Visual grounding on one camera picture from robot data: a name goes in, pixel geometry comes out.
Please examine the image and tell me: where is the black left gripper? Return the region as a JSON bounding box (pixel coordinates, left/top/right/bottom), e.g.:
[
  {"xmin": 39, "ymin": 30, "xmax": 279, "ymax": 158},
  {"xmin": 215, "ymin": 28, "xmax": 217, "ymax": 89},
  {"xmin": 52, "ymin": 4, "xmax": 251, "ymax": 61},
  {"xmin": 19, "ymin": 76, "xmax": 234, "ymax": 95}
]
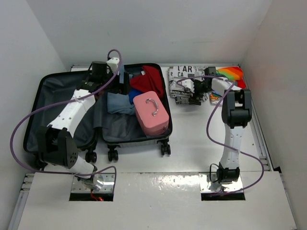
[{"xmin": 100, "ymin": 69, "xmax": 131, "ymax": 95}]

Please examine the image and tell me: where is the grey-blue cloth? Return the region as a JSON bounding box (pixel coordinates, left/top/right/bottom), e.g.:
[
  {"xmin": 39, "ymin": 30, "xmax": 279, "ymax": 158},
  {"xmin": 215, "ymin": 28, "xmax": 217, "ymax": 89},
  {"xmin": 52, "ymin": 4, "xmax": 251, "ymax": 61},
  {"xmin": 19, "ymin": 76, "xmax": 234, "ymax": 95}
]
[{"xmin": 107, "ymin": 69, "xmax": 135, "ymax": 115}]

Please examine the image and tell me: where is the red shirt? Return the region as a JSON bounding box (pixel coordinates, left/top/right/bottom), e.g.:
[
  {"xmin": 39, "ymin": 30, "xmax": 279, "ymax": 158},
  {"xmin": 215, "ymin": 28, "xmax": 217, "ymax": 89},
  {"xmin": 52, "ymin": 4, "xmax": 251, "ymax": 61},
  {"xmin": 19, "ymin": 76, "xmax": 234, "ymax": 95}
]
[{"xmin": 130, "ymin": 65, "xmax": 165, "ymax": 99}]

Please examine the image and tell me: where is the pink vanity case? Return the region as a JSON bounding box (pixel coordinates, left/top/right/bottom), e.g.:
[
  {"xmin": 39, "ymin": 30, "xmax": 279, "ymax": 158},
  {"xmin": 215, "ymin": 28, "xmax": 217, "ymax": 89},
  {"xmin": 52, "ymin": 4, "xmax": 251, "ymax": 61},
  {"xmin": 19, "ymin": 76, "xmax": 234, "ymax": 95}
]
[{"xmin": 133, "ymin": 91, "xmax": 169, "ymax": 136}]

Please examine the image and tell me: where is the rainbow striped garment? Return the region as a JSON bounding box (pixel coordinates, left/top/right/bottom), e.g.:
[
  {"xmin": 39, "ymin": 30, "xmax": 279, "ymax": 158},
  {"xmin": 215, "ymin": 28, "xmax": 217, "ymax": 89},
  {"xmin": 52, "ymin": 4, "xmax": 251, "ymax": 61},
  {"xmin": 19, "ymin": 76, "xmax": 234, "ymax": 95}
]
[{"xmin": 216, "ymin": 67, "xmax": 246, "ymax": 89}]

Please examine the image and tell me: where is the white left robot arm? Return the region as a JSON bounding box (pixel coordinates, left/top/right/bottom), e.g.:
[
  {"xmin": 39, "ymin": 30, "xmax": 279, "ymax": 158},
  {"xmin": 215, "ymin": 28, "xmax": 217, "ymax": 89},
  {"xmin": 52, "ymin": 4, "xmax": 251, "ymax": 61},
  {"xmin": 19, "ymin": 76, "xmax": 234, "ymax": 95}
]
[{"xmin": 36, "ymin": 57, "xmax": 121, "ymax": 180}]

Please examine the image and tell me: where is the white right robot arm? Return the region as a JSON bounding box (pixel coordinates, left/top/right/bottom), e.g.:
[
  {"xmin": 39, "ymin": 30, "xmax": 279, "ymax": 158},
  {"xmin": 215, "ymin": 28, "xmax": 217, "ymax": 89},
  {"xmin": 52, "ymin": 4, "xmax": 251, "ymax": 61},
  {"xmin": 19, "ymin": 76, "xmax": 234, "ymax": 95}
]
[{"xmin": 185, "ymin": 76, "xmax": 252, "ymax": 184}]

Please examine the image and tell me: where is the black white newspaper print shirt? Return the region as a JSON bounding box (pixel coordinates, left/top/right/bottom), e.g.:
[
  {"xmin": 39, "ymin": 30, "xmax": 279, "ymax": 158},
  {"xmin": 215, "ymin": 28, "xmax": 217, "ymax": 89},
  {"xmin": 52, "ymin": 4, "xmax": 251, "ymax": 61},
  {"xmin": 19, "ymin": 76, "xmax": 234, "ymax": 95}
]
[{"xmin": 168, "ymin": 65, "xmax": 208, "ymax": 104}]

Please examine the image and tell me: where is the grey hard-shell suitcase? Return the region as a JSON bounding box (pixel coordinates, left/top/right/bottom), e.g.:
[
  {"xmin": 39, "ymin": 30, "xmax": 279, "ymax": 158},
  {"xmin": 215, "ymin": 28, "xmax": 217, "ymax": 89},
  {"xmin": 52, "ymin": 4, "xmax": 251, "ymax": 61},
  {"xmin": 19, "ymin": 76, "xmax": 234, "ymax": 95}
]
[{"xmin": 23, "ymin": 70, "xmax": 173, "ymax": 162}]

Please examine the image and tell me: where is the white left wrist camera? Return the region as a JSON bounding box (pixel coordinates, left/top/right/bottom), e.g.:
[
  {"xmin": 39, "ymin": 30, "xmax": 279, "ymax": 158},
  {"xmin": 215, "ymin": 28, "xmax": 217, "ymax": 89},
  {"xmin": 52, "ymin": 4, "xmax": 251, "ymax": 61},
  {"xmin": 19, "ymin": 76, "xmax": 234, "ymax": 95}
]
[{"xmin": 106, "ymin": 57, "xmax": 120, "ymax": 73}]

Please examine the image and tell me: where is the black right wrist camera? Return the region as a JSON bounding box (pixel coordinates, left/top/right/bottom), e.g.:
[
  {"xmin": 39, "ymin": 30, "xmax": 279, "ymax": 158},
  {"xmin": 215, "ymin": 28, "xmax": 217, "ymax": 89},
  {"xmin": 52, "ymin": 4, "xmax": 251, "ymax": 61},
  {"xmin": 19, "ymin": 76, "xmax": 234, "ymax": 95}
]
[{"xmin": 204, "ymin": 67, "xmax": 217, "ymax": 77}]

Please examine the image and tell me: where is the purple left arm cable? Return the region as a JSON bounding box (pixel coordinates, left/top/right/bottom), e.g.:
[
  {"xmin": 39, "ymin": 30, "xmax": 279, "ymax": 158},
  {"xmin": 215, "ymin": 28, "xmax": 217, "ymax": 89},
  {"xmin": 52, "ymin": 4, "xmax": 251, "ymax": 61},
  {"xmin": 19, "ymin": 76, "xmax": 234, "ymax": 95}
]
[{"xmin": 9, "ymin": 49, "xmax": 124, "ymax": 178}]

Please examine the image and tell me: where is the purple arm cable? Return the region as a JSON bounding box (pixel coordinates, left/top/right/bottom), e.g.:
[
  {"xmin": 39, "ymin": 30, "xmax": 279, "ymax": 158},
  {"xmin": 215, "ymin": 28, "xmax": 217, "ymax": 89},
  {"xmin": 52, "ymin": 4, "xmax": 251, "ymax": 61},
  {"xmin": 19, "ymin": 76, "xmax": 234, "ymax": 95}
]
[
  {"xmin": 176, "ymin": 75, "xmax": 265, "ymax": 195},
  {"xmin": 9, "ymin": 49, "xmax": 124, "ymax": 178}
]

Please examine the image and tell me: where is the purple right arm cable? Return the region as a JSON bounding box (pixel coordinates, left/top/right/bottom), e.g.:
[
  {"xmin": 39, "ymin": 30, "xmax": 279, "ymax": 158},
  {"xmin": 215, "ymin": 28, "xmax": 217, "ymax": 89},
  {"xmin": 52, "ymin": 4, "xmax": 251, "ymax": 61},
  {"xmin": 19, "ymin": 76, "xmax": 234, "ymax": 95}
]
[{"xmin": 176, "ymin": 75, "xmax": 265, "ymax": 195}]

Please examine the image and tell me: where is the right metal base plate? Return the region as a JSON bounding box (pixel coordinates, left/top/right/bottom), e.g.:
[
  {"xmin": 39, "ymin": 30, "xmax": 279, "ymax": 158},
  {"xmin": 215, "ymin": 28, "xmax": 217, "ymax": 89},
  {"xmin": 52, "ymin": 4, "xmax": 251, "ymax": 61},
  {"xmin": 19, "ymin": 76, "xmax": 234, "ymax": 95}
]
[{"xmin": 199, "ymin": 172, "xmax": 245, "ymax": 201}]

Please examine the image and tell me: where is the metal base plate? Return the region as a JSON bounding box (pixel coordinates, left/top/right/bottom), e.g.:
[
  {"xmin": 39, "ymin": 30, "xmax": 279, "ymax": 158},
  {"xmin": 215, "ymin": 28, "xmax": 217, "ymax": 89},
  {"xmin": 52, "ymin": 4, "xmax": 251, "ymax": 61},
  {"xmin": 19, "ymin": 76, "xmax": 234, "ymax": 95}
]
[
  {"xmin": 69, "ymin": 173, "xmax": 115, "ymax": 202},
  {"xmin": 199, "ymin": 172, "xmax": 245, "ymax": 201}
]

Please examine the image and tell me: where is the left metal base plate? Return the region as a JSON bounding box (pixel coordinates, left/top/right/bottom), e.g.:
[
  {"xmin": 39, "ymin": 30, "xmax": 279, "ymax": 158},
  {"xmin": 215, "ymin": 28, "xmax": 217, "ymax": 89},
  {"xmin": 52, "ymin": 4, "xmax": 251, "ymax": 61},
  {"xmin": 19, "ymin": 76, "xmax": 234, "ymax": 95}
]
[{"xmin": 69, "ymin": 173, "xmax": 115, "ymax": 202}]

